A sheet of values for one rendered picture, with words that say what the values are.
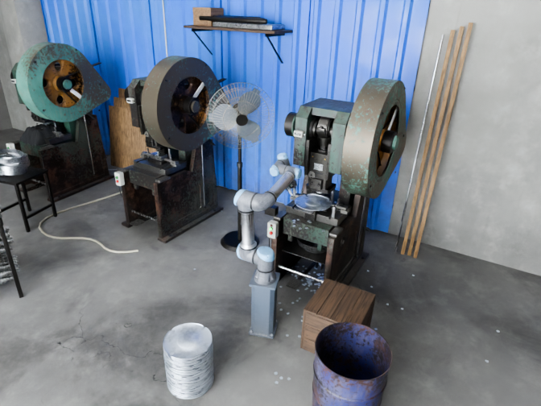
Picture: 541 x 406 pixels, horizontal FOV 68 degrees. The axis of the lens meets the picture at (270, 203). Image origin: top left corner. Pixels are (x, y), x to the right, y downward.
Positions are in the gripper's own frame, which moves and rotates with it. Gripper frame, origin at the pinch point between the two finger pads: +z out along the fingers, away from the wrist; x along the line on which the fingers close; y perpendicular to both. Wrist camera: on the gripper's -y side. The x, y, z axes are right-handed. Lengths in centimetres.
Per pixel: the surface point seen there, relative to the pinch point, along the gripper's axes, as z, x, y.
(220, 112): -57, -23, -74
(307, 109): -54, 32, -12
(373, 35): -69, 134, -88
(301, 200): 11.4, 6.5, -5.7
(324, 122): -44, 38, -3
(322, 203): 15.8, 19.6, 3.8
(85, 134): -34, -167, -271
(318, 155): -21.2, 28.0, -2.7
